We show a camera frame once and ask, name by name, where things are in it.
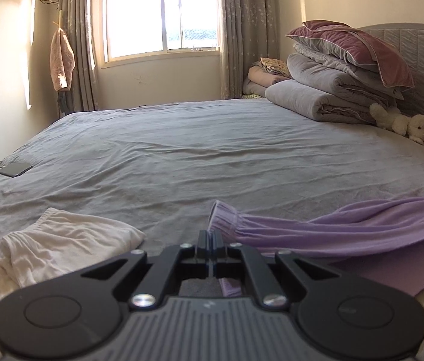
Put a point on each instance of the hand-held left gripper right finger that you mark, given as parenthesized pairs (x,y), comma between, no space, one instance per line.
(218,250)

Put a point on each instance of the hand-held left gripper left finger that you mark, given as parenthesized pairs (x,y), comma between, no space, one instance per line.
(202,250)

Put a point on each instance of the purple pants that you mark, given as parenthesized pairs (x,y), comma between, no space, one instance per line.
(347,229)

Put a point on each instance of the white shorts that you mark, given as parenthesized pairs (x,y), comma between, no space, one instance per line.
(65,240)

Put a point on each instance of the light grey folded blanket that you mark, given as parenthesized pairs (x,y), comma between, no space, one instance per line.
(302,99)

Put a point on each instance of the pink folded blanket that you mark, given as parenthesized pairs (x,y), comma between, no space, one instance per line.
(258,82)

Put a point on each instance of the floral folded quilt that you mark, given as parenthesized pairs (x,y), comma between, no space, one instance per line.
(274,66)

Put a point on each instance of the black phone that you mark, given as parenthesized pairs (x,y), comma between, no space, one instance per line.
(14,169)

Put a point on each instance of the grey folded duvet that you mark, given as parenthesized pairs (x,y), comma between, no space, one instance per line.
(328,73)

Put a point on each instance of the white plush toy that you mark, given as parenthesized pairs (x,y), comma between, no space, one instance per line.
(396,122)

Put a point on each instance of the pink hanging towel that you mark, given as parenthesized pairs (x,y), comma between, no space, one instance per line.
(61,60)

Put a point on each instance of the pink and grey pillow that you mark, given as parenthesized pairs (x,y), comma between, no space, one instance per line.
(354,45)

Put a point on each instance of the window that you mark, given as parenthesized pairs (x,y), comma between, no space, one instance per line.
(140,11)

